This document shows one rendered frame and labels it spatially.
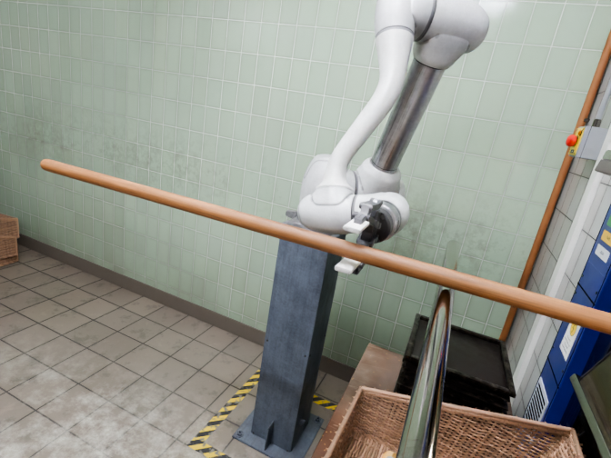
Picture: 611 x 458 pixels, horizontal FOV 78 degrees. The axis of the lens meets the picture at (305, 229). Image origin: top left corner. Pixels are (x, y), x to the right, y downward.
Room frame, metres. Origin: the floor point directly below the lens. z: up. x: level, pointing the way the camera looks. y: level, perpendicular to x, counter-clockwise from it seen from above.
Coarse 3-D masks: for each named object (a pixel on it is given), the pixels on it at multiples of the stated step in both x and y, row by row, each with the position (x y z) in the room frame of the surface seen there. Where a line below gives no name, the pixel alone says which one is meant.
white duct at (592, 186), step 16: (608, 144) 1.18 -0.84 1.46; (592, 176) 1.21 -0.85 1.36; (592, 192) 1.18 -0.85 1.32; (576, 224) 1.18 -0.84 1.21; (576, 240) 1.18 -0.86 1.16; (560, 256) 1.22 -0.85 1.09; (560, 272) 1.18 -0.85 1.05; (544, 320) 1.18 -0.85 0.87; (528, 336) 1.23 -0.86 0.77; (528, 352) 1.18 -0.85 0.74; (512, 400) 1.18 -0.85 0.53
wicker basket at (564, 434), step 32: (352, 416) 0.80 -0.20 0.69; (480, 416) 0.75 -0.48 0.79; (512, 416) 0.73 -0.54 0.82; (352, 448) 0.79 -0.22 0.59; (384, 448) 0.81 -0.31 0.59; (448, 448) 0.76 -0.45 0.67; (480, 448) 0.74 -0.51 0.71; (512, 448) 0.72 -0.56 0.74; (544, 448) 0.70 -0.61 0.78; (576, 448) 0.63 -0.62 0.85
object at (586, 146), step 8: (584, 128) 1.28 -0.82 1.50; (592, 128) 1.27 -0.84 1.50; (600, 128) 1.26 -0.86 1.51; (584, 136) 1.28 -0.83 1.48; (592, 136) 1.27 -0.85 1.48; (600, 136) 1.26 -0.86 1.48; (576, 144) 1.30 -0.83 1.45; (584, 144) 1.27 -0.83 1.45; (592, 144) 1.27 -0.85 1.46; (600, 144) 1.26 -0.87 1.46; (568, 152) 1.36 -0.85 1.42; (576, 152) 1.28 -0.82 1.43; (584, 152) 1.27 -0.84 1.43; (592, 152) 1.26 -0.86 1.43
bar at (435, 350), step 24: (456, 264) 0.72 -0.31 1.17; (432, 312) 0.50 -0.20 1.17; (432, 336) 0.42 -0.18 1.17; (432, 360) 0.36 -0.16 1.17; (432, 384) 0.32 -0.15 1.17; (408, 408) 0.30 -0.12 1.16; (432, 408) 0.29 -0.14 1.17; (408, 432) 0.26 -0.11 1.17; (432, 432) 0.26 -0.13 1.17; (408, 456) 0.23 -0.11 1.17; (432, 456) 0.24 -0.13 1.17
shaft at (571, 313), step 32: (128, 192) 0.80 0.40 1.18; (160, 192) 0.77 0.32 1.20; (256, 224) 0.68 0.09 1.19; (288, 224) 0.68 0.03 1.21; (352, 256) 0.62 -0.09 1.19; (384, 256) 0.60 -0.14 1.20; (480, 288) 0.55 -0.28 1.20; (512, 288) 0.54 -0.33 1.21; (576, 320) 0.50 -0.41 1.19; (608, 320) 0.49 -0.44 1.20
